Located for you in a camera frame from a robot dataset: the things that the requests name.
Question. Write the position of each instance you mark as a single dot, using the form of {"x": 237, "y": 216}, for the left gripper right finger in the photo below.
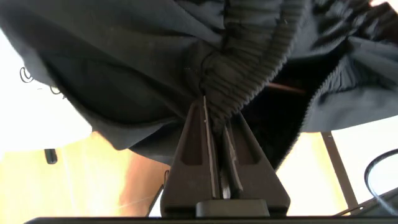
{"x": 261, "y": 186}

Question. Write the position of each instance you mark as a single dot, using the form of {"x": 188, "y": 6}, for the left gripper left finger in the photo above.
{"x": 189, "y": 186}

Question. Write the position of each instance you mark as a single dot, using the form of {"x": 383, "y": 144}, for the black garment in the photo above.
{"x": 124, "y": 62}

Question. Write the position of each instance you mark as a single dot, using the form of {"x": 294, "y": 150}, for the white printed t-shirt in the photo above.
{"x": 31, "y": 124}

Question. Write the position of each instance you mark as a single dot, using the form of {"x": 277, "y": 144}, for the black clothes rack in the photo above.
{"x": 50, "y": 156}

